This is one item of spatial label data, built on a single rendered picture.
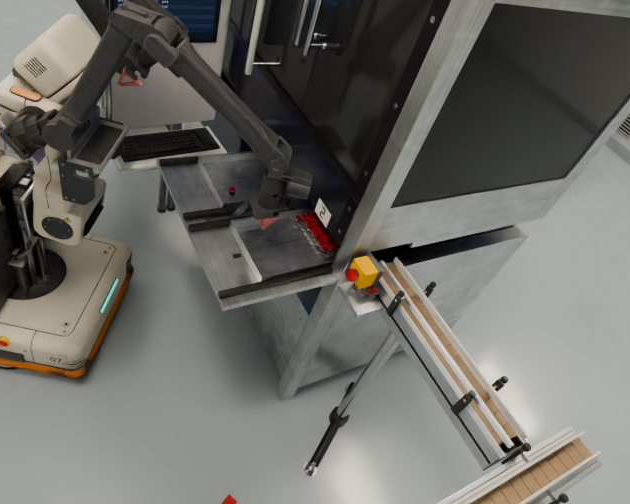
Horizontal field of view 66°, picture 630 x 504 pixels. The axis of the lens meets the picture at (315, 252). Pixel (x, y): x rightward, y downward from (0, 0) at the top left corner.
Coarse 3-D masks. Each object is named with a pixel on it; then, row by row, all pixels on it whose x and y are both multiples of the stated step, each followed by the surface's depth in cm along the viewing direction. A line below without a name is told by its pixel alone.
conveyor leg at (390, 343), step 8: (392, 336) 166; (384, 344) 171; (392, 344) 168; (376, 352) 177; (384, 352) 173; (392, 352) 173; (376, 360) 177; (384, 360) 176; (368, 368) 183; (376, 368) 180; (360, 376) 189; (368, 376) 185; (360, 384) 190; (368, 384) 189; (352, 392) 196; (360, 392) 193; (344, 400) 203; (352, 400) 198; (344, 408) 204; (336, 416) 211; (344, 416) 209
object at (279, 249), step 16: (304, 208) 178; (240, 224) 168; (256, 224) 171; (272, 224) 173; (288, 224) 175; (240, 240) 160; (256, 240) 166; (272, 240) 168; (288, 240) 170; (304, 240) 172; (256, 256) 161; (272, 256) 163; (288, 256) 165; (304, 256) 167; (256, 272) 154; (272, 272) 158; (288, 272) 156
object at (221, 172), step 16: (208, 160) 185; (224, 160) 189; (240, 160) 193; (256, 160) 195; (208, 176) 177; (224, 176) 183; (240, 176) 186; (256, 176) 189; (224, 192) 177; (240, 192) 180; (256, 192) 182
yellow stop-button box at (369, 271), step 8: (368, 256) 153; (352, 264) 152; (360, 264) 150; (368, 264) 151; (376, 264) 152; (360, 272) 149; (368, 272) 148; (376, 272) 150; (360, 280) 150; (368, 280) 151; (376, 280) 153; (360, 288) 152
